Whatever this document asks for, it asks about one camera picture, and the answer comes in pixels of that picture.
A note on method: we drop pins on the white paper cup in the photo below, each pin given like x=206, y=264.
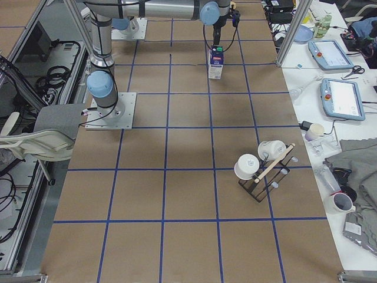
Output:
x=314, y=132

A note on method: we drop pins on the green glass jar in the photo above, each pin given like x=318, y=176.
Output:
x=322, y=27

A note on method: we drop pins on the lower blue teach pendant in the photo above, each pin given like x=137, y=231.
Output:
x=341, y=99

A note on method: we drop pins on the grey cloth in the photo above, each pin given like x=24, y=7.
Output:
x=359, y=156

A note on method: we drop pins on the white smiley face mug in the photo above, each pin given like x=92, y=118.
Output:
x=246, y=166

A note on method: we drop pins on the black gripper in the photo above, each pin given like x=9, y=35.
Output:
x=217, y=26

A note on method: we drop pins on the white red rimmed mug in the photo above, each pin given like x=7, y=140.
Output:
x=338, y=203

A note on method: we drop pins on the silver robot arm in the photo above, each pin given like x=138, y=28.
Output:
x=127, y=21

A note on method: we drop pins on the blue plate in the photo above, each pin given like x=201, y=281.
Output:
x=303, y=35

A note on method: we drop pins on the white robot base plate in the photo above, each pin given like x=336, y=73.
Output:
x=107, y=119

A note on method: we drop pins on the upper blue teach pendant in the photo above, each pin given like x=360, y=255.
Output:
x=329, y=55

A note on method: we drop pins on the blue white milk carton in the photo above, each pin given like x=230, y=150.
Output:
x=215, y=62

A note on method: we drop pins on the aluminium frame post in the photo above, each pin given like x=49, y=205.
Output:
x=301, y=12

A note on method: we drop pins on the white mug on rack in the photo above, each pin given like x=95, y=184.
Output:
x=271, y=150

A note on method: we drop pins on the grey office chair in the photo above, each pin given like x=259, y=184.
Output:
x=53, y=136

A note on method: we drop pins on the black wire mug rack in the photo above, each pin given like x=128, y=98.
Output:
x=269, y=174

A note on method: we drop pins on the blue teach pendant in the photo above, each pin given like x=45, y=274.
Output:
x=329, y=55
x=341, y=99

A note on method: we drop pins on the black scissors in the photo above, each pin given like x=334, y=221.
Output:
x=357, y=69

